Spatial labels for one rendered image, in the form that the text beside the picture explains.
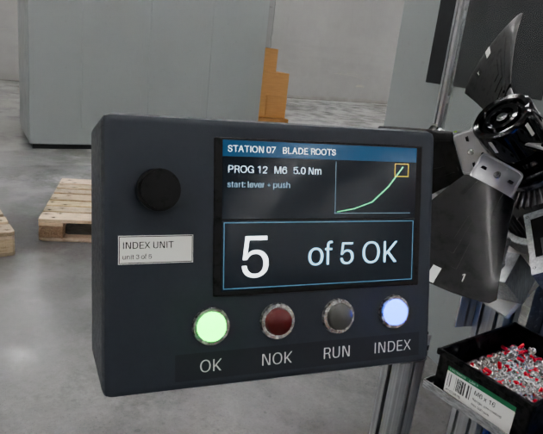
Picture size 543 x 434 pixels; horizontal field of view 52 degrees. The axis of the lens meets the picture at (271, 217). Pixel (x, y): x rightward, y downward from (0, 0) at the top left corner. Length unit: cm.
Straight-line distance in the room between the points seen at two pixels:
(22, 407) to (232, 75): 516
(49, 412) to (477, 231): 162
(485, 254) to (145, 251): 80
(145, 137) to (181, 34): 615
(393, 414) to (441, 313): 197
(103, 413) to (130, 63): 472
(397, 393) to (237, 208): 29
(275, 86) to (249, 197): 891
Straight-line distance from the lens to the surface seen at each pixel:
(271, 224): 40
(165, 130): 39
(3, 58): 1287
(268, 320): 41
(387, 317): 46
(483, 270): 107
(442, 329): 258
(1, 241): 348
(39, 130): 631
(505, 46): 142
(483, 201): 113
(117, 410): 220
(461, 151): 127
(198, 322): 40
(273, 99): 931
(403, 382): 59
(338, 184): 43
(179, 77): 654
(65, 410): 222
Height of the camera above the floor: 131
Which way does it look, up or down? 17 degrees down
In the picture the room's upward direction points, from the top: 7 degrees clockwise
